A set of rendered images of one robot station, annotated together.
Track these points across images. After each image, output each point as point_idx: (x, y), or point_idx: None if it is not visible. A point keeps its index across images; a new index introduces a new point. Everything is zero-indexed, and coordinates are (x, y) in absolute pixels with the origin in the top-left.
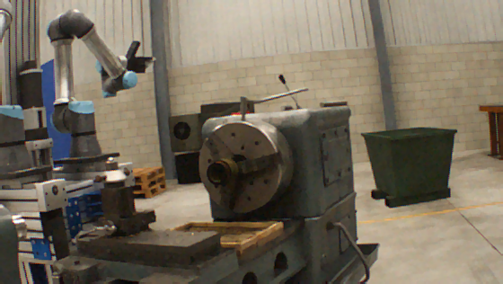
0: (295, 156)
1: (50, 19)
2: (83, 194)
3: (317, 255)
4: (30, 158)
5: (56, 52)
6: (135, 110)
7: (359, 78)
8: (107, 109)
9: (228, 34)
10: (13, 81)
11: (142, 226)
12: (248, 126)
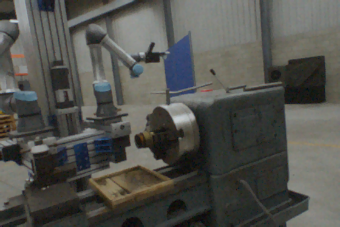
0: (203, 130)
1: (199, 10)
2: (93, 139)
3: (219, 204)
4: (58, 119)
5: (90, 52)
6: (251, 63)
7: None
8: (235, 62)
9: (312, 13)
10: (47, 73)
11: (58, 179)
12: (165, 110)
